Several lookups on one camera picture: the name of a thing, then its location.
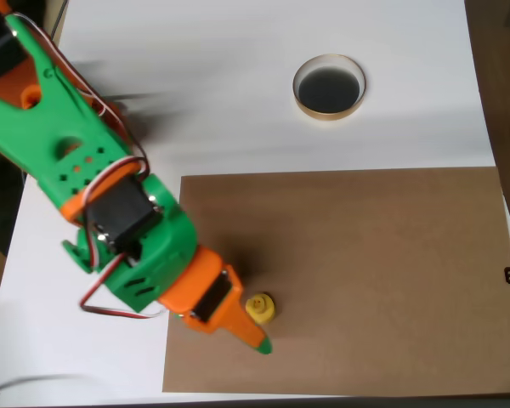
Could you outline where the small yellow peg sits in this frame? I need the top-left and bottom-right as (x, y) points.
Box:
(245, 292), (278, 326)

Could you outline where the round dish with gold rim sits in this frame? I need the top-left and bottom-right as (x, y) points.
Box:
(292, 53), (366, 122)

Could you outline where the white sheet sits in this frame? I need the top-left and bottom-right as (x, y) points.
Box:
(0, 0), (510, 408)

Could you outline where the brown rectangular board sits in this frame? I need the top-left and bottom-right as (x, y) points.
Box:
(161, 166), (510, 394)

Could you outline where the red white black servo cable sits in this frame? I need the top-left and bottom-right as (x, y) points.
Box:
(77, 252), (167, 320)

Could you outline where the grey cable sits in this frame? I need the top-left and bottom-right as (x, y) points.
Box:
(0, 373), (88, 408)

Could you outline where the thin black cable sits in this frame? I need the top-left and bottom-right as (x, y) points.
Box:
(49, 0), (69, 42)

